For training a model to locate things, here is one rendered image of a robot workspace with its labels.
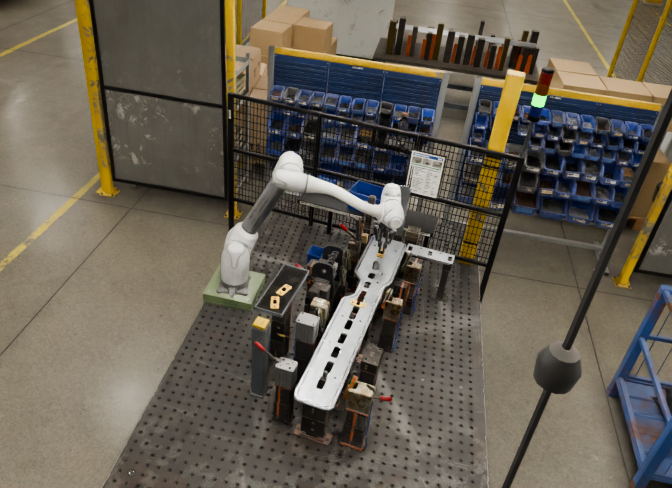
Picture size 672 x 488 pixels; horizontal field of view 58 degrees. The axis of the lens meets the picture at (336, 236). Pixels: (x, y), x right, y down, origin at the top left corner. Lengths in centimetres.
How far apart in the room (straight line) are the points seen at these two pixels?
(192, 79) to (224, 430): 307
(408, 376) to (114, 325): 222
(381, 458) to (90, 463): 170
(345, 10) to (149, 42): 494
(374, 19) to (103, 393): 708
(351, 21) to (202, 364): 724
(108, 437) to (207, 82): 278
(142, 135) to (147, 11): 108
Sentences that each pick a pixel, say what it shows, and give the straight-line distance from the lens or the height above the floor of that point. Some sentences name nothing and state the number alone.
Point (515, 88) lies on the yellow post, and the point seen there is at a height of 193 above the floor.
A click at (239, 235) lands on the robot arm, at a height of 102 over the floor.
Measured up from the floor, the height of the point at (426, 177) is 128.
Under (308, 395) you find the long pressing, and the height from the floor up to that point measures 100.
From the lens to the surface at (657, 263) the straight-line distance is 575.
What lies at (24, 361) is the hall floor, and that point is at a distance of 445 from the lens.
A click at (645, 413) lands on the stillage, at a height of 17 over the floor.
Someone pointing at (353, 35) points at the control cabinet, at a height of 42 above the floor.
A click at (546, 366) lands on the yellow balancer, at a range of 42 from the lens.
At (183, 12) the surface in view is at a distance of 501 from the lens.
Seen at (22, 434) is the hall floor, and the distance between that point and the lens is 405.
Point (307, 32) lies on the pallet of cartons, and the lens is 757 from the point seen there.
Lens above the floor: 304
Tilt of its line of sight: 34 degrees down
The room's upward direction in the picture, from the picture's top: 7 degrees clockwise
